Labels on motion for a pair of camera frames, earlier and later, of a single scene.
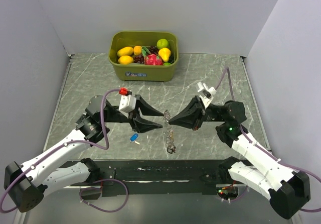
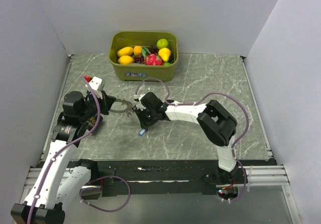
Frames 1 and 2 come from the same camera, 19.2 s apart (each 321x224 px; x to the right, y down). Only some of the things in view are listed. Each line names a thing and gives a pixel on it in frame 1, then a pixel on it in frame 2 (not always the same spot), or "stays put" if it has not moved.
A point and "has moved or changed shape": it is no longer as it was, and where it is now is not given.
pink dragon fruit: (152, 60) stays put
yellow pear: (164, 52) stays put
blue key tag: (133, 137) has moved or changed shape
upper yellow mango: (125, 51) stays put
